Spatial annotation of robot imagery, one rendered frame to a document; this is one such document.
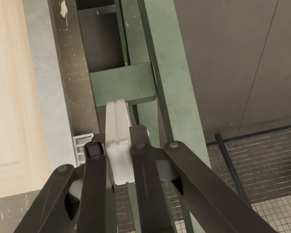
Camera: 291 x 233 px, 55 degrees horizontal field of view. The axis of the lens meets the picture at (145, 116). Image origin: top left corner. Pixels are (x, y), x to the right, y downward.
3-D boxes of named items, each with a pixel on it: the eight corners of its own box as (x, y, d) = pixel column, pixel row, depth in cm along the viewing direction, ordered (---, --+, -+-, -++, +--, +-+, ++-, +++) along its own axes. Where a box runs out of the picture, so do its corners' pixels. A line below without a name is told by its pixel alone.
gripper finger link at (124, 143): (117, 144, 16) (130, 141, 16) (115, 100, 23) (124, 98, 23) (127, 184, 17) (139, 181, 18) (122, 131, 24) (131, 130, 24)
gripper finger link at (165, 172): (133, 168, 15) (188, 156, 15) (128, 126, 20) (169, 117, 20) (138, 189, 16) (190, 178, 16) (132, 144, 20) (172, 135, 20)
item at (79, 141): (94, 133, 58) (93, 132, 55) (101, 167, 57) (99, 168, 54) (75, 137, 58) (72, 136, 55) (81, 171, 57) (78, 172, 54)
